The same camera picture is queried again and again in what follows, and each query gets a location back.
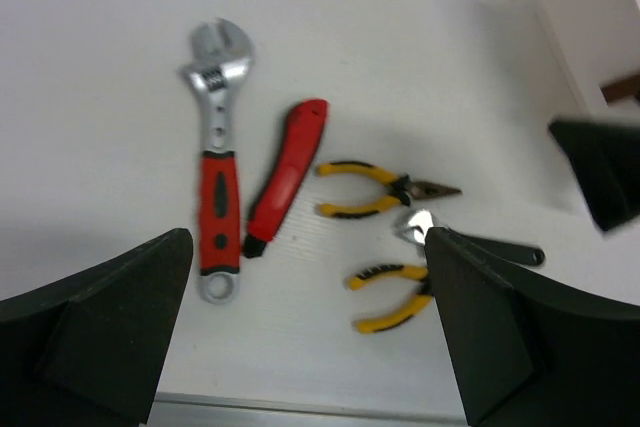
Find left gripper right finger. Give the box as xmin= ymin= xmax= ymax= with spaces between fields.
xmin=425 ymin=228 xmax=639 ymax=426

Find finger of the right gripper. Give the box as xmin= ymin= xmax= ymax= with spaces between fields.
xmin=548 ymin=118 xmax=639 ymax=232

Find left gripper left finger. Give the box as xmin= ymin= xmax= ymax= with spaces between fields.
xmin=1 ymin=228 xmax=194 ymax=426

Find white drawer cabinet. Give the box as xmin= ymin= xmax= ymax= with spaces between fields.
xmin=538 ymin=0 xmax=639 ymax=123

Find red utility knife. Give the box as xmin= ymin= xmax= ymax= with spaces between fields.
xmin=242 ymin=98 xmax=329 ymax=259

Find black adjustable wrench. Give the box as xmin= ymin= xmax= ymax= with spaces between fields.
xmin=394 ymin=209 xmax=546 ymax=268

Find yellow pliers lower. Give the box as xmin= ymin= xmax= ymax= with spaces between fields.
xmin=345 ymin=263 xmax=433 ymax=335

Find yellow pliers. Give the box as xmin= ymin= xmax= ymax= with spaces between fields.
xmin=345 ymin=263 xmax=433 ymax=335
xmin=315 ymin=160 xmax=462 ymax=220

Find yellow pliers upper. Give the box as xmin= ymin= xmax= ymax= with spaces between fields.
xmin=315 ymin=160 xmax=462 ymax=220

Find red adjustable wrench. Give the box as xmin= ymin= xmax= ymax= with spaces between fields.
xmin=182 ymin=18 xmax=253 ymax=305

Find aluminium table frame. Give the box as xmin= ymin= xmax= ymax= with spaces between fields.
xmin=147 ymin=392 xmax=466 ymax=426

